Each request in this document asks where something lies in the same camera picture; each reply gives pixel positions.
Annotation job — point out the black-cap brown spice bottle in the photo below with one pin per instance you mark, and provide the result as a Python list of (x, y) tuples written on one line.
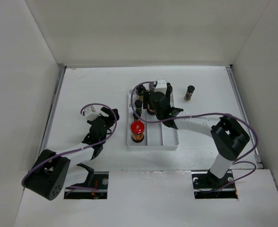
[(136, 116)]

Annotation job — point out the black-cap dark spice bottle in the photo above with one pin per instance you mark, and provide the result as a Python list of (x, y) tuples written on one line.
[(189, 93)]

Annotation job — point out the black-cap pepper bottle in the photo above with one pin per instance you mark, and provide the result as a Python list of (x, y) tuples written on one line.
[(138, 106)]

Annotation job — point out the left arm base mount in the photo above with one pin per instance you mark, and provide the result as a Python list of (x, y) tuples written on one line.
[(86, 184)]

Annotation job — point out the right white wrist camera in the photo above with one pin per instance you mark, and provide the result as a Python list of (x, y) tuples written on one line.
[(161, 86)]

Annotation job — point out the white divided organizer tray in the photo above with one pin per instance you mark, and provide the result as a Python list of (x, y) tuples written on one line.
[(157, 137)]

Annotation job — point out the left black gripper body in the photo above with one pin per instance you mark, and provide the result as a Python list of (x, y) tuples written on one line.
[(108, 123)]

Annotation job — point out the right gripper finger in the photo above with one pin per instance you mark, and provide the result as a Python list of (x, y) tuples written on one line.
[(169, 91), (146, 100)]

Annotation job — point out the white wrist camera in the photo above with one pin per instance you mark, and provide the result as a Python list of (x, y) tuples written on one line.
[(161, 86), (90, 113)]

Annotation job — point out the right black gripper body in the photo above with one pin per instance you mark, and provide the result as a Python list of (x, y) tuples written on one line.
[(158, 115)]

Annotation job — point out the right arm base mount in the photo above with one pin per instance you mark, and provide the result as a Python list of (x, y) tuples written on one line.
[(206, 186)]

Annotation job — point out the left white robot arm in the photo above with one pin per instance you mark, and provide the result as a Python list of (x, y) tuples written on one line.
[(48, 174)]

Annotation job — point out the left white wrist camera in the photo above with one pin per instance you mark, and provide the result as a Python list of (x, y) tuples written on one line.
[(90, 113)]

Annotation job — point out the black-cap round spice bottle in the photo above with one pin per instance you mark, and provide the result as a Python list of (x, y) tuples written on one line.
[(140, 91)]

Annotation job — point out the grey-cap white powder shaker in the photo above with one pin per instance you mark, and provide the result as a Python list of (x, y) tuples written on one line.
[(152, 86)]

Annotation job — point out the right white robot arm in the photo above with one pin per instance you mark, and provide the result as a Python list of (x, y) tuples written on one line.
[(228, 135)]

